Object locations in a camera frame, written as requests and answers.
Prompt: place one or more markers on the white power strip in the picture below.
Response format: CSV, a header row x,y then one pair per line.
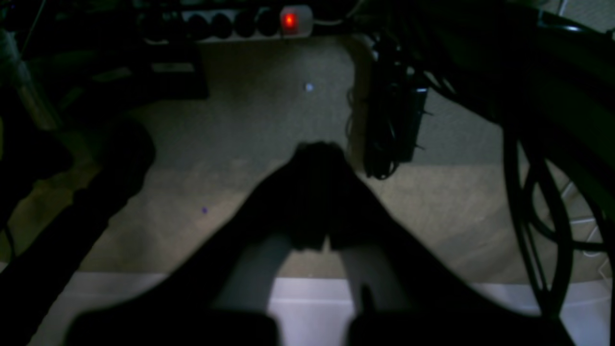
x,y
241,21

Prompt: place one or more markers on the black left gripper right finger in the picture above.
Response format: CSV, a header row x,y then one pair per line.
x,y
406,296

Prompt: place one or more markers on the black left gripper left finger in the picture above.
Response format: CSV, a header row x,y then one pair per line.
x,y
220,294

